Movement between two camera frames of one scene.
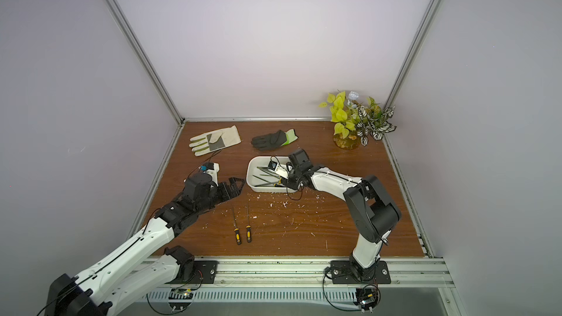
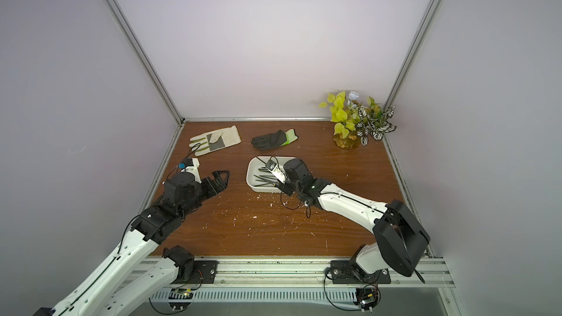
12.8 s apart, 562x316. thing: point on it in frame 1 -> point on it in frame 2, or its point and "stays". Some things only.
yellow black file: x=273 y=183 stays
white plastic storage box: x=260 y=180 stays
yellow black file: x=236 y=230 -> x=267 y=165
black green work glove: x=274 y=140 stays
